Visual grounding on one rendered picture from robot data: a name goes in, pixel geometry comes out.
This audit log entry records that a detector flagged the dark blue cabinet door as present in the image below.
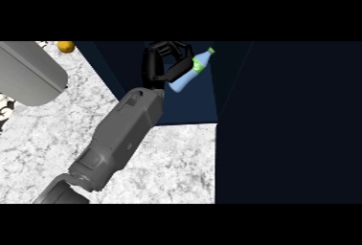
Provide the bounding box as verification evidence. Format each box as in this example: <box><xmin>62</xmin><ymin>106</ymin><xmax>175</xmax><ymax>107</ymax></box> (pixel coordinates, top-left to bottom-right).
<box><xmin>214</xmin><ymin>40</ymin><xmax>362</xmax><ymax>205</ymax></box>

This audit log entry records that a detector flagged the blue water bottle green label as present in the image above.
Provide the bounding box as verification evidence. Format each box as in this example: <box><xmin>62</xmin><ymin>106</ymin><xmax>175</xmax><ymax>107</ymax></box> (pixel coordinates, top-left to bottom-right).
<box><xmin>167</xmin><ymin>47</ymin><xmax>217</xmax><ymax>94</ymax></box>

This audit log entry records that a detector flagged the black and white speckled object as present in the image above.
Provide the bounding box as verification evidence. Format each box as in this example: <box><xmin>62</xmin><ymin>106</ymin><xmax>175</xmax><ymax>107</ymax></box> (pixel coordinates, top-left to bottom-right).
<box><xmin>0</xmin><ymin>93</ymin><xmax>18</xmax><ymax>134</ymax></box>

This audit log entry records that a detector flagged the orange round fruit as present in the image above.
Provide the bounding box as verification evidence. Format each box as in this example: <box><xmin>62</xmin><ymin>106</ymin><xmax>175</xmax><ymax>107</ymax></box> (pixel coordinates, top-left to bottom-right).
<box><xmin>56</xmin><ymin>40</ymin><xmax>77</xmax><ymax>55</ymax></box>

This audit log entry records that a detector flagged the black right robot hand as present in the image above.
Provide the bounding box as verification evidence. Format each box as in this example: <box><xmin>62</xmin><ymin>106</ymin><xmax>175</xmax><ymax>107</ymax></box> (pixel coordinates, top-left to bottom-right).
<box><xmin>141</xmin><ymin>40</ymin><xmax>195</xmax><ymax>91</ymax></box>

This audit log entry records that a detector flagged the dark blue cabinet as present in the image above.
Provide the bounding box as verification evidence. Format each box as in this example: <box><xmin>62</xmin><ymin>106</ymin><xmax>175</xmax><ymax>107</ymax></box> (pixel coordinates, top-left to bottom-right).
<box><xmin>74</xmin><ymin>40</ymin><xmax>256</xmax><ymax>126</ymax></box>

